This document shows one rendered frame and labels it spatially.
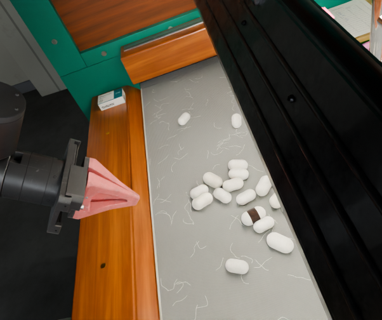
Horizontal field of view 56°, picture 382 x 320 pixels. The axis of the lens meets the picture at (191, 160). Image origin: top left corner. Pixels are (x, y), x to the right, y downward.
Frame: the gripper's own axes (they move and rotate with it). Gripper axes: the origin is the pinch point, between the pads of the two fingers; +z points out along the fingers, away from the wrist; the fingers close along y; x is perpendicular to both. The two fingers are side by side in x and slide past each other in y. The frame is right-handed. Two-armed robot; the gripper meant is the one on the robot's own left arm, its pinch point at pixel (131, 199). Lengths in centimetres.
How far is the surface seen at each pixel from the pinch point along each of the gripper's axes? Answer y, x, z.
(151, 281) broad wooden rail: -5.0, 10.5, 6.8
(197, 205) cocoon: 5.1, 3.8, 12.3
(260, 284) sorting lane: -9.1, 0.8, 17.9
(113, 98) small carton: 39.0, 11.3, -0.2
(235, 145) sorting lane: 17.3, -0.9, 19.5
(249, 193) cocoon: 4.3, -1.9, 18.2
